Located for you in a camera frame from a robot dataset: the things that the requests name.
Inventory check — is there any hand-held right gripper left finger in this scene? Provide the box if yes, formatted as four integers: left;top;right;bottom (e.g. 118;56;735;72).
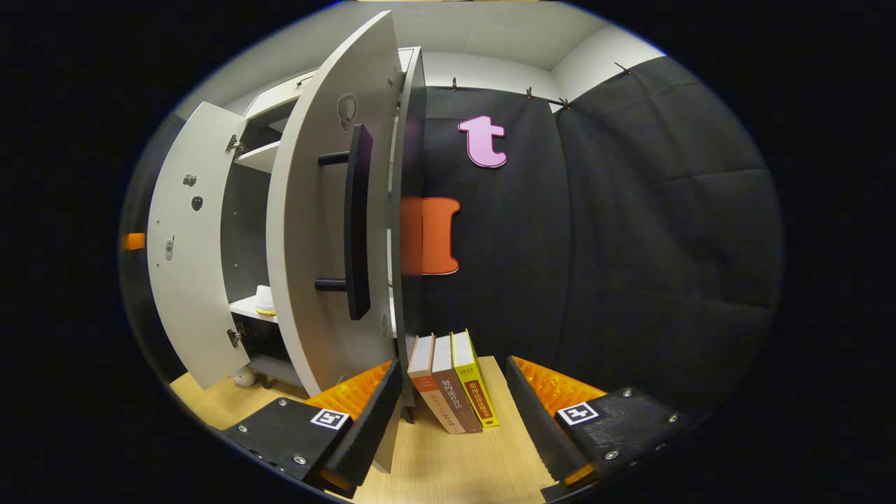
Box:
223;359;403;499

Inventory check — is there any white orange book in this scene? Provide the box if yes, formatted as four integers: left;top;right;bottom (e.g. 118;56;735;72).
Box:
408;334;466;435

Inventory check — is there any white cabinet door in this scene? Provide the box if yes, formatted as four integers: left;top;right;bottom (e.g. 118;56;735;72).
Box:
266;10;405;475
147;101;251;391

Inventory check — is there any white cabinet drawer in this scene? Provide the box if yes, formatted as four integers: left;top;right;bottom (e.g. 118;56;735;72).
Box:
244;66;323;127

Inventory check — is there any brown book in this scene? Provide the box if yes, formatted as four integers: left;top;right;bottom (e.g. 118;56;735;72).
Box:
432;335;484;433

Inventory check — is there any black right door handle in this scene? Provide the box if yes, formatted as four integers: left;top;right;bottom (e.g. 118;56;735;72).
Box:
314;125;373;321

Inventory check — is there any yellow book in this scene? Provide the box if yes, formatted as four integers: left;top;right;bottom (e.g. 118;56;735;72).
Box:
451;329;500;428

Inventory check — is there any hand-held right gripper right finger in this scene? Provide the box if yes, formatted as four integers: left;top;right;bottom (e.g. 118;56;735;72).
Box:
505;356;701;494

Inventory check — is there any white shoe cabinet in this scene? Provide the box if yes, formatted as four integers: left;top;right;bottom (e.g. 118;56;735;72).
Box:
223;47;429;421

